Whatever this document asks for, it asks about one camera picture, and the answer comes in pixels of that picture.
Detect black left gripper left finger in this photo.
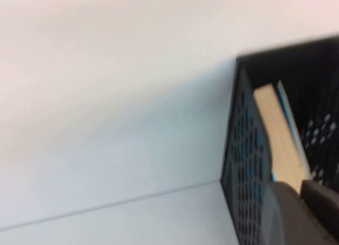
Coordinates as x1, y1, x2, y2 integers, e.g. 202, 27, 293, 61
261, 181, 328, 245

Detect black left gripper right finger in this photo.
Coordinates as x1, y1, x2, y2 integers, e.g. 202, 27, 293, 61
301, 179, 339, 245

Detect blue DTC book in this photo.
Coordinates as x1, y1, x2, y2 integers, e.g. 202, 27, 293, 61
239, 80, 313, 203

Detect black perforated book stand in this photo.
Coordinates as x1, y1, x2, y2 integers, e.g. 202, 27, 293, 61
219, 34, 339, 245

